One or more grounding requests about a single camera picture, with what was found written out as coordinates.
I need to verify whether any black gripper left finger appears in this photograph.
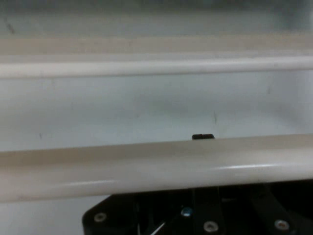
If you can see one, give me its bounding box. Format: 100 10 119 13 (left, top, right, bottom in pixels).
82 134 204 235

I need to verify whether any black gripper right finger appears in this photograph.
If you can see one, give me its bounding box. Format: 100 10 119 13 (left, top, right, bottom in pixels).
202 133 313 235

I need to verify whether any white plastic tub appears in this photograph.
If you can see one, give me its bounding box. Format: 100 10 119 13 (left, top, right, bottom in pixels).
0 34 313 204

